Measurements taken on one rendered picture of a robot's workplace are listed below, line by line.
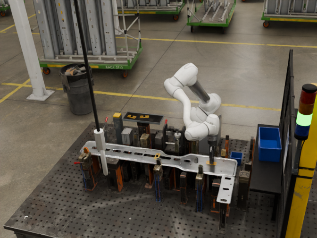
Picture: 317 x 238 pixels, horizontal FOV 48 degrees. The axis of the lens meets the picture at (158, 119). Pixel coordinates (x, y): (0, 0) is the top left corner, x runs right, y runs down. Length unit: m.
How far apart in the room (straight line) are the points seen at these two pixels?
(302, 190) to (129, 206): 1.43
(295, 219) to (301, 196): 0.20
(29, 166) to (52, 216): 1.89
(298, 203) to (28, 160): 3.65
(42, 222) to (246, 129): 3.19
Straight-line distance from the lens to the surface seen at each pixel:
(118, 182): 3.14
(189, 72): 3.05
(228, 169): 2.95
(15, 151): 5.38
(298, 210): 2.48
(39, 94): 6.63
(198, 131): 2.64
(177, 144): 3.11
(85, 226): 3.02
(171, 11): 9.96
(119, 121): 3.40
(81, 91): 5.62
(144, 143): 3.19
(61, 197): 3.33
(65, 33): 7.39
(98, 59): 7.10
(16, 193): 4.64
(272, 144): 3.22
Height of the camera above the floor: 2.88
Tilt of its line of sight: 32 degrees down
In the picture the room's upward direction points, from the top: 4 degrees counter-clockwise
